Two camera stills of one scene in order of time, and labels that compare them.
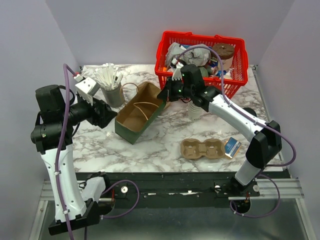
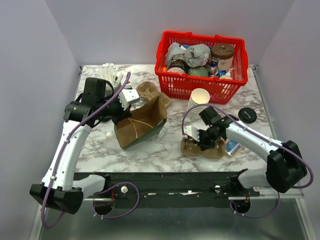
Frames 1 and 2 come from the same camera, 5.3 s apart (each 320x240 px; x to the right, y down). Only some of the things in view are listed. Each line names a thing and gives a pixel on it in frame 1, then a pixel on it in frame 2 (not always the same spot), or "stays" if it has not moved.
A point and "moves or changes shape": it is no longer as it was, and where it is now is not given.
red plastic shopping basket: [215, 84] stays
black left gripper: [105, 116] → [122, 114]
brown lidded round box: [225, 52] stays
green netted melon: [204, 71] stays
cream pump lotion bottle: [228, 75] stays
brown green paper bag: [137, 108] moves or changes shape
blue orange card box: [232, 146] stays
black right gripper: [166, 93] → [203, 145]
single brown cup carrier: [192, 148] stays
